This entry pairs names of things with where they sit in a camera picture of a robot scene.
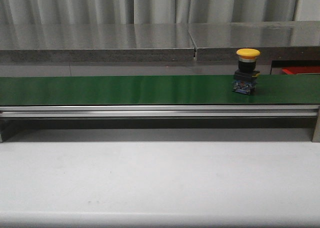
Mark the yellow push button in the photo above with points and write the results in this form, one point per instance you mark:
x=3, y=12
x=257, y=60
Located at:
x=245, y=77

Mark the grey stone counter slab left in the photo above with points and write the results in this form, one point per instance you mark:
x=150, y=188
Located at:
x=90, y=43

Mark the green conveyor belt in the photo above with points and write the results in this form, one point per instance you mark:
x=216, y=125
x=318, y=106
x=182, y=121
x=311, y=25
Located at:
x=156, y=90

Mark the left conveyor support leg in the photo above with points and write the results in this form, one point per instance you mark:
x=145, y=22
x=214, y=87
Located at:
x=4, y=130

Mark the red plastic tray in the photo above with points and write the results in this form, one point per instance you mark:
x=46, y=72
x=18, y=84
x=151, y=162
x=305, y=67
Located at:
x=301, y=70

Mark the aluminium conveyor frame rail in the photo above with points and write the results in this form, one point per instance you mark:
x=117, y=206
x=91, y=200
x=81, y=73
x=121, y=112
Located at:
x=159, y=111

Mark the grey stone counter slab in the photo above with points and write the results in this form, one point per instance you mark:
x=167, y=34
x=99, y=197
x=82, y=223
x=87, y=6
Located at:
x=90, y=43
x=276, y=40

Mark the grey stone counter slab right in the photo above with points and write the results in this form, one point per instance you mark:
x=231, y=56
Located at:
x=276, y=40

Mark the right conveyor support leg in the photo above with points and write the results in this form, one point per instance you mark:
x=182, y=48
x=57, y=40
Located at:
x=316, y=132

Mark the conveyor support leg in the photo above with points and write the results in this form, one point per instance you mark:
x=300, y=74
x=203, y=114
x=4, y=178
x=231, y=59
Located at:
x=316, y=132
x=4, y=130

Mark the grey pleated curtain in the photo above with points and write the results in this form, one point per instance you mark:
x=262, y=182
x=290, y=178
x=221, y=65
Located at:
x=46, y=12

